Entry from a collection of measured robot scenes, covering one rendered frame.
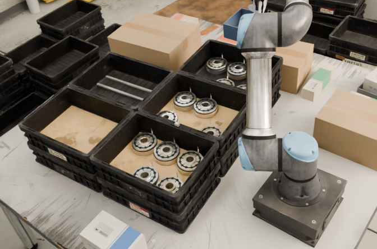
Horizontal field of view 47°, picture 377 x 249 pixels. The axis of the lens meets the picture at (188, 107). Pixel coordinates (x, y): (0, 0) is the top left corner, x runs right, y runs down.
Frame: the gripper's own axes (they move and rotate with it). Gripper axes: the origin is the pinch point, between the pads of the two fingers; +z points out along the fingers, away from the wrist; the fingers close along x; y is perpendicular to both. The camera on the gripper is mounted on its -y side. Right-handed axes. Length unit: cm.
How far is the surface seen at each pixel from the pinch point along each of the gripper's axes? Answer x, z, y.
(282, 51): -18.2, 23.7, -3.5
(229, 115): 30.7, 33.5, -7.1
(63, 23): -20, 61, 183
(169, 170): 68, 39, -6
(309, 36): -114, 59, 25
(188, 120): 43, 35, 6
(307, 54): -22.2, 23.2, -14.6
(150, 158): 68, 39, 5
